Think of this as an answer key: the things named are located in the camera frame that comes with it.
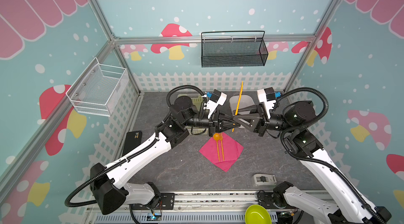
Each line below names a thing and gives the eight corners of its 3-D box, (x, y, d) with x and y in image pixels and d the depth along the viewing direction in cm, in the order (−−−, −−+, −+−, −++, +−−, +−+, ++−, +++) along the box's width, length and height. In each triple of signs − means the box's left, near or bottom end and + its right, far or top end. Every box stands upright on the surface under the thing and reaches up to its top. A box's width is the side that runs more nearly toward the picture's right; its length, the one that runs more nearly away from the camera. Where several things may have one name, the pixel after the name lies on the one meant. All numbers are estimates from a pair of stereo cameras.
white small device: (252, 185, 81) (255, 183, 77) (251, 175, 84) (253, 173, 80) (274, 185, 81) (277, 183, 77) (271, 175, 84) (274, 173, 80)
